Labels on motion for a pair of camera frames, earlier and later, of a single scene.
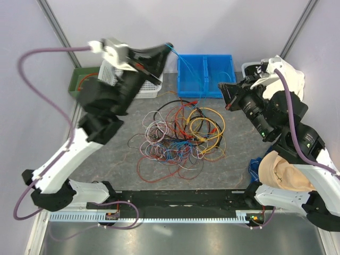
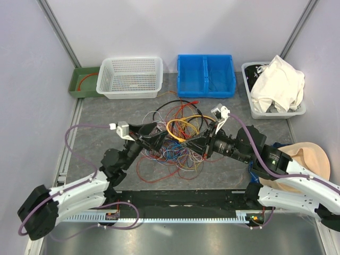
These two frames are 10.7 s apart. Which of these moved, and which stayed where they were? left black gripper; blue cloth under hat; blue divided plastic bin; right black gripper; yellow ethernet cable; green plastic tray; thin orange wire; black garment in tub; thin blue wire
Moved: yellow ethernet cable; thin blue wire; right black gripper; left black gripper
Stayed: green plastic tray; black garment in tub; blue divided plastic bin; thin orange wire; blue cloth under hat
